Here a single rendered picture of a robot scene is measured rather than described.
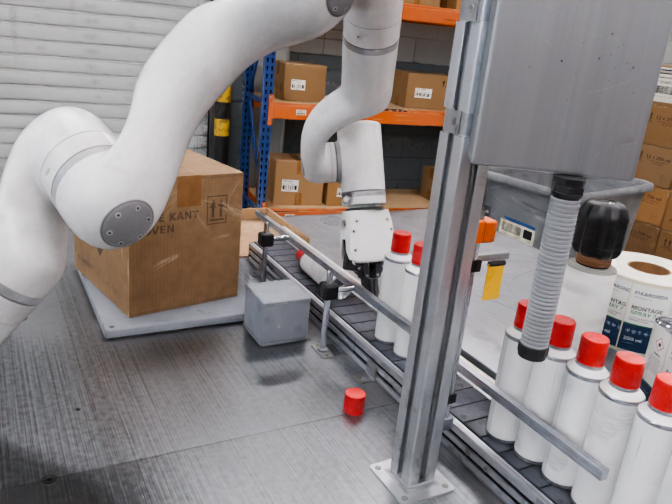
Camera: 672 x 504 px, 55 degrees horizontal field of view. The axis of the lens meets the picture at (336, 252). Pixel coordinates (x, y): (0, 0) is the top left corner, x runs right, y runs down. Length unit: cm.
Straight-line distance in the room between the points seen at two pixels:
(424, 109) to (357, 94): 380
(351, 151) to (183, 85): 44
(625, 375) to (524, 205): 254
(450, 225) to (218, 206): 65
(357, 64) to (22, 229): 55
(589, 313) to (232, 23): 75
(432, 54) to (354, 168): 459
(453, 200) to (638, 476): 37
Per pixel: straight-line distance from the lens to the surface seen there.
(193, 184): 127
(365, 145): 121
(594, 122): 72
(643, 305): 133
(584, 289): 118
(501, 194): 339
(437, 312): 80
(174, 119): 86
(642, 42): 73
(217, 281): 136
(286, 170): 460
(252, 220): 199
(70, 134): 91
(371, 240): 121
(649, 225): 473
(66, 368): 119
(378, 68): 107
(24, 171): 95
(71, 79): 496
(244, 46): 87
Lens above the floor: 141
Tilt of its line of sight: 19 degrees down
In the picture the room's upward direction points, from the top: 6 degrees clockwise
